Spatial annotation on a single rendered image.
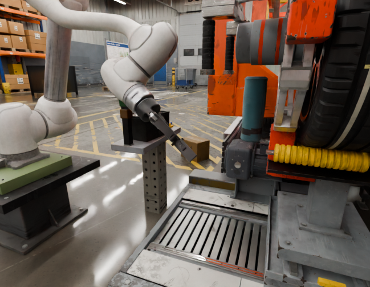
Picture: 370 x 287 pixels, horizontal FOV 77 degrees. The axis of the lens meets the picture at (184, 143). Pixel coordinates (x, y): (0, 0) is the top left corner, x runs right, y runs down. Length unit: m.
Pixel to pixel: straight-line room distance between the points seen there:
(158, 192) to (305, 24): 1.03
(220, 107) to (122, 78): 0.70
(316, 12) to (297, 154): 0.40
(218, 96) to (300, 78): 0.78
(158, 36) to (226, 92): 0.64
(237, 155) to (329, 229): 0.48
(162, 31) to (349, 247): 0.90
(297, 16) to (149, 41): 0.44
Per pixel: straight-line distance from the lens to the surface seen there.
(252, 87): 0.96
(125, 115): 1.00
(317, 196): 0.94
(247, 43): 0.82
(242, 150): 1.17
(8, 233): 1.46
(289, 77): 0.61
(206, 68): 0.72
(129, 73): 0.79
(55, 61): 1.29
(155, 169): 1.25
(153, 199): 1.33
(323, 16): 0.53
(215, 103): 1.35
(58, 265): 1.20
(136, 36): 0.82
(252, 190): 1.42
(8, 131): 1.27
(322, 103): 0.61
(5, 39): 11.39
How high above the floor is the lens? 0.76
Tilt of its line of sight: 17 degrees down
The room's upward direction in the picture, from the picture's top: straight up
